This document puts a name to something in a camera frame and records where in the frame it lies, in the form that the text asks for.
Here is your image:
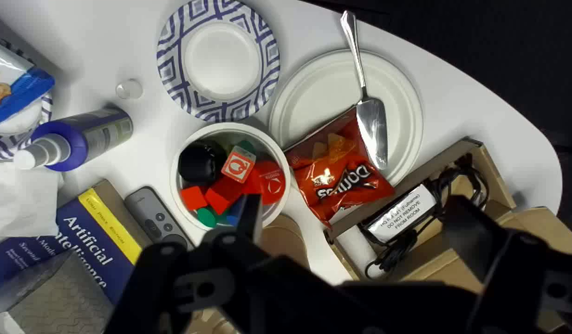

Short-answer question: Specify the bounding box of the metal serving spoon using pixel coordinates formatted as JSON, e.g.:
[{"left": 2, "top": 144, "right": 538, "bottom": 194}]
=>
[{"left": 338, "top": 7, "right": 390, "bottom": 172}]

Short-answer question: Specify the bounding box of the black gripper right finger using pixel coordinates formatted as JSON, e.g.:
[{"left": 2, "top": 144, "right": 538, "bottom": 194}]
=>
[{"left": 442, "top": 194, "right": 572, "bottom": 334}]

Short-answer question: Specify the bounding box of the black round block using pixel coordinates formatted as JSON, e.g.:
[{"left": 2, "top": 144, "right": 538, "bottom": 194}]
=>
[{"left": 176, "top": 138, "right": 228, "bottom": 185}]

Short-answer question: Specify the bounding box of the red Doritos chip bag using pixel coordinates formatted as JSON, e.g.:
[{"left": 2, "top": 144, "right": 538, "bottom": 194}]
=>
[{"left": 284, "top": 105, "right": 395, "bottom": 224}]

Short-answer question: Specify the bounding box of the white bowl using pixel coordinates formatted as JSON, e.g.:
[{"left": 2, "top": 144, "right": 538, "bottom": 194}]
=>
[{"left": 169, "top": 120, "right": 293, "bottom": 231}]

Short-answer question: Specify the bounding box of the blue spray bottle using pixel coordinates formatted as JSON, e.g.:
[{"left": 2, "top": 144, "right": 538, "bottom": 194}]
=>
[{"left": 13, "top": 105, "right": 135, "bottom": 172}]

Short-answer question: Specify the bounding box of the black power adapter with cable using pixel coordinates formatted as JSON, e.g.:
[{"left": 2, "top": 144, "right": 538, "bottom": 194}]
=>
[{"left": 356, "top": 153, "right": 490, "bottom": 281}]

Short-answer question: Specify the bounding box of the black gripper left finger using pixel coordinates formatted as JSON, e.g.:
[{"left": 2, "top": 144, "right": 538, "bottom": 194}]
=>
[{"left": 102, "top": 192, "right": 338, "bottom": 334}]

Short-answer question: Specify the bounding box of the blue white snack bag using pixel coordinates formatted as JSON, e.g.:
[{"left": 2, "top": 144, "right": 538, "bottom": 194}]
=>
[{"left": 0, "top": 35, "right": 57, "bottom": 127}]

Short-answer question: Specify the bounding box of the clear bottle cap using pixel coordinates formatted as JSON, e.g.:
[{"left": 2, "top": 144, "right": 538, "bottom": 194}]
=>
[{"left": 115, "top": 77, "right": 145, "bottom": 99}]

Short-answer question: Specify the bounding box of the blue yellow textbook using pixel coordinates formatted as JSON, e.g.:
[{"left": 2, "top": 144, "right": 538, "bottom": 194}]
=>
[{"left": 0, "top": 177, "right": 152, "bottom": 304}]

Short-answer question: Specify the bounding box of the white paper tissue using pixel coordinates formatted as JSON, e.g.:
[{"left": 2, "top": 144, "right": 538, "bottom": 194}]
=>
[{"left": 0, "top": 161, "right": 67, "bottom": 248}]

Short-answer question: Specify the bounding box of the open cardboard box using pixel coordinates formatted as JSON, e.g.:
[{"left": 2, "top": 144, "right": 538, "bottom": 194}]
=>
[{"left": 256, "top": 135, "right": 572, "bottom": 334}]

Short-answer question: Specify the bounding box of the orange white printed cube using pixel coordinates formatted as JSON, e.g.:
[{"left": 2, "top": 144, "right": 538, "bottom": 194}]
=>
[{"left": 219, "top": 146, "right": 258, "bottom": 185}]

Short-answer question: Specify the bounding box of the grey tissue box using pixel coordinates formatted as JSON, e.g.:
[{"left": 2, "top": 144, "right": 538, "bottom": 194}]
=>
[{"left": 0, "top": 248, "right": 117, "bottom": 334}]

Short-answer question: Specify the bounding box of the blue block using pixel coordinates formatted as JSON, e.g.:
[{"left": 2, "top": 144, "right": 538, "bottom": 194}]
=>
[{"left": 223, "top": 196, "right": 247, "bottom": 228}]

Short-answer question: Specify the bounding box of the blue patterned paper plate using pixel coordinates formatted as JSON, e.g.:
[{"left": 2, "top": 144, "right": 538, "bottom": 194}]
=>
[
  {"left": 154, "top": 0, "right": 282, "bottom": 124},
  {"left": 0, "top": 90, "right": 55, "bottom": 163}
]

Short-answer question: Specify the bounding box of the red cube block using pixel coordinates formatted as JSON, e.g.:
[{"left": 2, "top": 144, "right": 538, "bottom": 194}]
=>
[
  {"left": 204, "top": 177, "right": 245, "bottom": 215},
  {"left": 180, "top": 183, "right": 210, "bottom": 213}
]

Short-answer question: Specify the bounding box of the grey remote control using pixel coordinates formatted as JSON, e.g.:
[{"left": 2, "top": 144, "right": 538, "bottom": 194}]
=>
[{"left": 122, "top": 185, "right": 195, "bottom": 248}]

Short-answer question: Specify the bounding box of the plain white paper plate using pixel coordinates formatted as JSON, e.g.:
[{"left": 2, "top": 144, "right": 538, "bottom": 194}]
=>
[{"left": 267, "top": 48, "right": 423, "bottom": 187}]

